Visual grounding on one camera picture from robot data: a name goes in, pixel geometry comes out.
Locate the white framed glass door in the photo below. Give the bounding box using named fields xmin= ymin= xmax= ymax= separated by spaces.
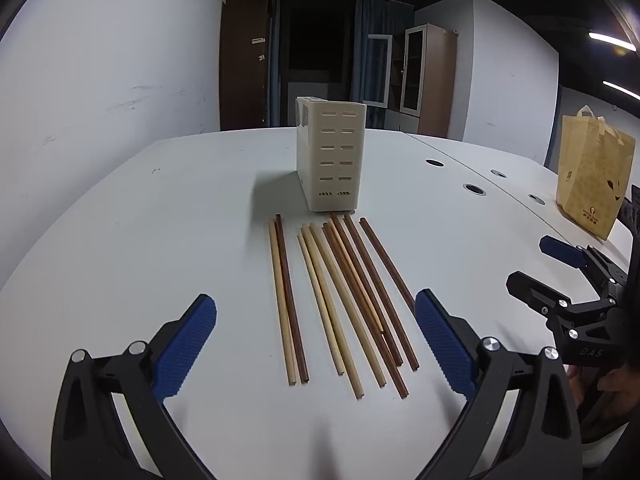
xmin=362 ymin=33 xmax=394 ymax=109

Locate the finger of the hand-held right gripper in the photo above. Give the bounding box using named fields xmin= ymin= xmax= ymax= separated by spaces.
xmin=539 ymin=234 xmax=629 ymax=289
xmin=505 ymin=270 xmax=619 ymax=324

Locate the cream plastic utensil holder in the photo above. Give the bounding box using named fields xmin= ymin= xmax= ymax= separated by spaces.
xmin=295 ymin=95 xmax=368 ymax=213

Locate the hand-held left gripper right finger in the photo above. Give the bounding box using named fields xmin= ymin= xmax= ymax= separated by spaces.
xmin=415 ymin=288 xmax=583 ymax=480

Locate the person's right hand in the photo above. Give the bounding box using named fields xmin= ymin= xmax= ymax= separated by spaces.
xmin=569 ymin=365 xmax=640 ymax=442

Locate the wide blue curtain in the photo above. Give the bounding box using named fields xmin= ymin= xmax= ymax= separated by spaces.
xmin=352 ymin=0 xmax=416 ymax=129

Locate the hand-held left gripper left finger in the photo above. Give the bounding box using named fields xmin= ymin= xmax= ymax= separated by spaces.
xmin=50 ymin=294 xmax=217 ymax=480

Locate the ceiling light strip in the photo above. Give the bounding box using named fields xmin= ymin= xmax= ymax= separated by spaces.
xmin=589 ymin=32 xmax=637 ymax=52
xmin=602 ymin=79 xmax=640 ymax=99

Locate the wooden glass-door cabinet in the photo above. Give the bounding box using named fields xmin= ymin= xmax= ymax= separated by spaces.
xmin=385 ymin=23 xmax=457 ymax=138

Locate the brown paper bag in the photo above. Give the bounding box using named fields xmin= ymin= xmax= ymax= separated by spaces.
xmin=555 ymin=104 xmax=636 ymax=241

